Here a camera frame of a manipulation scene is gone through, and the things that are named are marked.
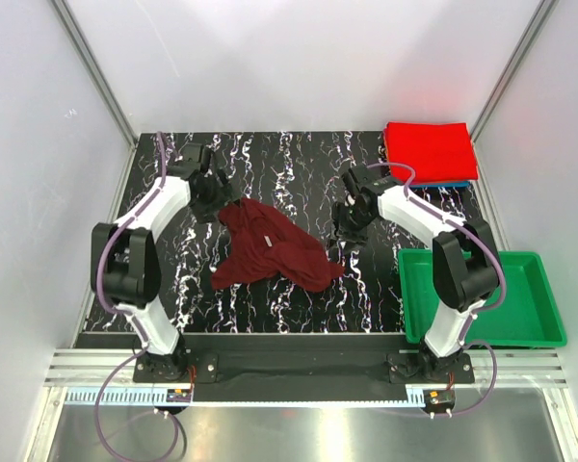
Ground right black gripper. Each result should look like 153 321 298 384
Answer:
325 202 376 255

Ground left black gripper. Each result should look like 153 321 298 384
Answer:
190 168 239 224

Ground dark red t-shirt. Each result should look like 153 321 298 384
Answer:
211 198 344 293

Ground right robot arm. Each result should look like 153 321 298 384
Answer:
329 166 507 382

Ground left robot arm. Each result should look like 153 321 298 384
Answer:
91 135 239 381

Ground folded blue t-shirt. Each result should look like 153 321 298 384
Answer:
409 180 470 189

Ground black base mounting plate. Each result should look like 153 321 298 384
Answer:
76 331 474 403

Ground folded bright red t-shirt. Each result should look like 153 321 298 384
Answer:
383 122 478 185

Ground right connector box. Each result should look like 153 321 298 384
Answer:
425 389 456 406

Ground connector box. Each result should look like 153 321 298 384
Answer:
166 388 193 404
425 389 456 406

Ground green plastic tray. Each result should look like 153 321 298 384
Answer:
398 248 567 348

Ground left connector box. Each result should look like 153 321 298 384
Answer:
166 388 193 404

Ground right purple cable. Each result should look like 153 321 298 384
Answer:
365 161 507 418

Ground purple cable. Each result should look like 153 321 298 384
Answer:
365 161 507 418
94 130 189 459

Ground left aluminium frame post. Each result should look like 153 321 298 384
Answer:
48 0 139 148

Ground aluminium frame post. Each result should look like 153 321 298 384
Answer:
48 0 139 148
470 0 559 143

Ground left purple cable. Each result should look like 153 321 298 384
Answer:
94 130 189 459

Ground aluminium front rail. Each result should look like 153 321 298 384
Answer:
26 339 578 461

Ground right aluminium frame post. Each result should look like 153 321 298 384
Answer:
470 0 559 143

